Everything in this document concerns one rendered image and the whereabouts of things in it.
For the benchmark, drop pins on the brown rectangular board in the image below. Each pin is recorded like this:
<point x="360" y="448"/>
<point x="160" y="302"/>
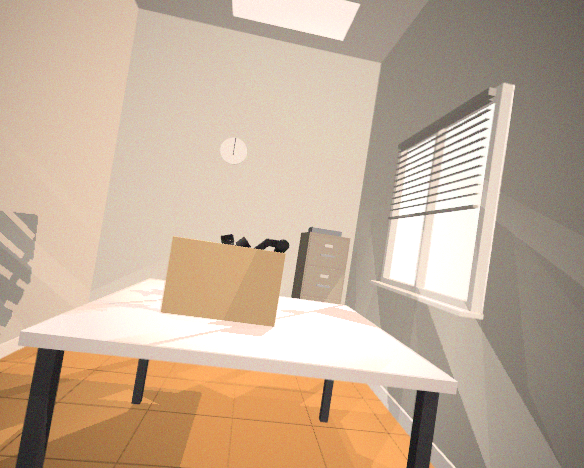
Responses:
<point x="224" y="282"/>

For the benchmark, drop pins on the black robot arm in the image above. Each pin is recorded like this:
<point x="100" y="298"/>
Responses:
<point x="280" y="245"/>

